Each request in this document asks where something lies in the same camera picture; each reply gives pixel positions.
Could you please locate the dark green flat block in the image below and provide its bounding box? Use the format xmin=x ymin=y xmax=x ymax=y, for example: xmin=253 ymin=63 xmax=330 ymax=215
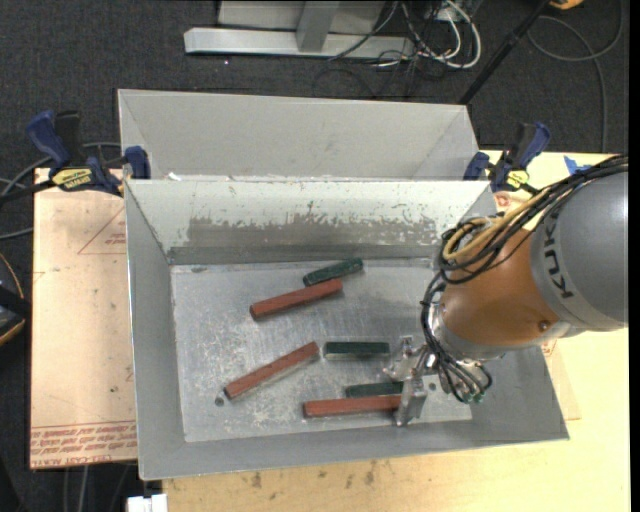
xmin=323 ymin=340 xmax=392 ymax=361
xmin=302 ymin=257 xmax=365 ymax=288
xmin=344 ymin=381 xmax=405 ymax=400

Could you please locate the red-brown flat block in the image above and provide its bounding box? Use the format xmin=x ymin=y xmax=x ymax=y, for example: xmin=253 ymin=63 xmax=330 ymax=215
xmin=301 ymin=394 xmax=403 ymax=420
xmin=223 ymin=341 xmax=321 ymax=401
xmin=248 ymin=278 xmax=345 ymax=321

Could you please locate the grey metal bin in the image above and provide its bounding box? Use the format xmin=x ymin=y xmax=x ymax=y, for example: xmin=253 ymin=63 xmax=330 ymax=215
xmin=117 ymin=88 xmax=570 ymax=482

